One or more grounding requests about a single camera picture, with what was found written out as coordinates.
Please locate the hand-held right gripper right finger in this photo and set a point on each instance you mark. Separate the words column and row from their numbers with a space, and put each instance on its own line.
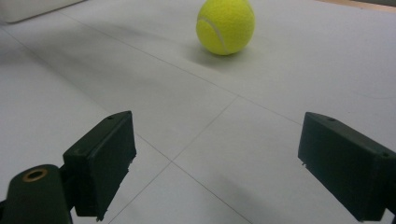
column 345, row 158

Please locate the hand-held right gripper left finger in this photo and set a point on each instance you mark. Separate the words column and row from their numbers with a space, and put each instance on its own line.
column 102, row 161

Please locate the yellow tennis ball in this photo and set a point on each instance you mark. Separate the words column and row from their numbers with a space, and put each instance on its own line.
column 227, row 26

